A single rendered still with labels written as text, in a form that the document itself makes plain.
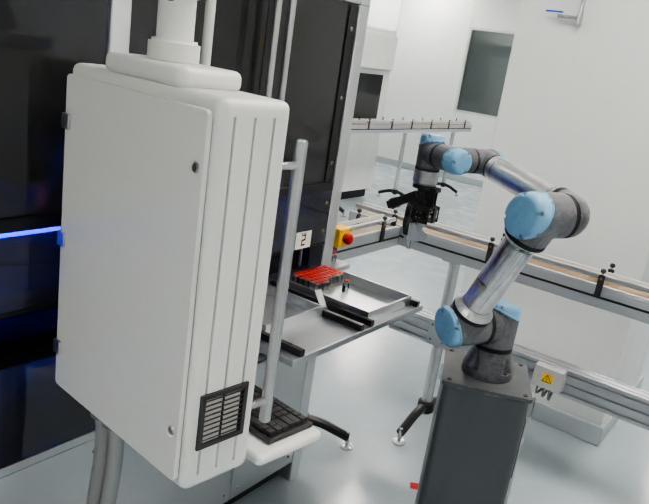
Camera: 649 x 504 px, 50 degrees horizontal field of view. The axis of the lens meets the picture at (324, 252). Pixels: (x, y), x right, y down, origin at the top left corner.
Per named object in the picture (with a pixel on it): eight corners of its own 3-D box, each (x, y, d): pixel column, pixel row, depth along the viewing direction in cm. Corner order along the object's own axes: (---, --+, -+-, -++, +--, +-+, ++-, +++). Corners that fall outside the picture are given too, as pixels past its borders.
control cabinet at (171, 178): (48, 388, 163) (61, 42, 141) (121, 369, 177) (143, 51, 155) (175, 499, 132) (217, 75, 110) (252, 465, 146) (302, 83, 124)
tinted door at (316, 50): (246, 190, 209) (270, -18, 192) (330, 181, 243) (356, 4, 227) (248, 191, 209) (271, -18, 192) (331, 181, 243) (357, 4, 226)
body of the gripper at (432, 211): (425, 227, 212) (433, 188, 209) (401, 220, 217) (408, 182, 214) (437, 224, 218) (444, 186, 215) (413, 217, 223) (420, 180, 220)
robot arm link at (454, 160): (485, 151, 202) (461, 144, 211) (454, 148, 196) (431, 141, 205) (479, 177, 204) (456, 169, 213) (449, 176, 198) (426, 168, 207)
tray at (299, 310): (179, 298, 208) (180, 287, 207) (239, 282, 228) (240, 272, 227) (264, 337, 189) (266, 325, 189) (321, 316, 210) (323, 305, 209)
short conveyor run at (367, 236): (309, 271, 262) (314, 231, 258) (277, 260, 271) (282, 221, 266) (400, 246, 317) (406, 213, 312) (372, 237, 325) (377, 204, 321)
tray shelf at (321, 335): (166, 307, 204) (166, 301, 204) (310, 268, 260) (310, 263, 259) (292, 367, 179) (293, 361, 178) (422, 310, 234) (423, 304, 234)
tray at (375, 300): (281, 288, 229) (282, 278, 228) (328, 275, 250) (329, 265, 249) (366, 323, 210) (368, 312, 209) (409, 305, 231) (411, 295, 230)
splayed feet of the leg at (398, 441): (387, 441, 315) (392, 414, 312) (438, 406, 355) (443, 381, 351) (402, 449, 311) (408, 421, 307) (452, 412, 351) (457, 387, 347)
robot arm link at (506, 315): (522, 349, 206) (532, 306, 202) (487, 352, 199) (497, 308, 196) (495, 332, 216) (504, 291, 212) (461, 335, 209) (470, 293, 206)
